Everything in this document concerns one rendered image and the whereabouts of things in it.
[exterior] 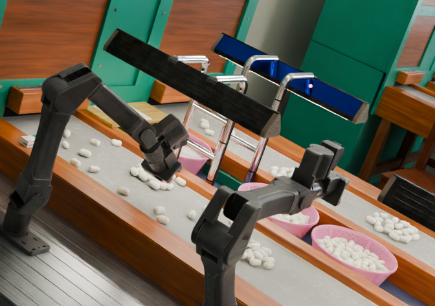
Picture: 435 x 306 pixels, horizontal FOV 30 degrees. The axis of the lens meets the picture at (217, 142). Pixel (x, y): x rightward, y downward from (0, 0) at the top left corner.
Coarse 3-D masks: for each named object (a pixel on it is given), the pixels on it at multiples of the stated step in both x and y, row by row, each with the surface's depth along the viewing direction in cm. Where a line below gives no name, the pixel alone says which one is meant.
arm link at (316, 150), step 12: (312, 144) 178; (312, 156) 173; (324, 156) 174; (300, 168) 175; (312, 168) 174; (324, 168) 176; (300, 180) 175; (312, 180) 174; (312, 192) 174; (300, 204) 170
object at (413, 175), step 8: (432, 128) 444; (432, 136) 444; (432, 144) 446; (424, 152) 448; (424, 160) 448; (408, 168) 446; (416, 168) 451; (384, 176) 421; (408, 176) 433; (416, 176) 437; (424, 176) 442; (432, 176) 447; (384, 184) 422; (424, 184) 428; (432, 184) 433; (432, 192) 420
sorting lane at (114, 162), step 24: (24, 120) 255; (72, 120) 269; (72, 144) 250; (120, 168) 244; (144, 192) 234; (168, 192) 239; (192, 192) 245; (168, 216) 224; (264, 240) 230; (240, 264) 211; (288, 264) 220; (264, 288) 203; (288, 288) 207; (312, 288) 212; (336, 288) 216
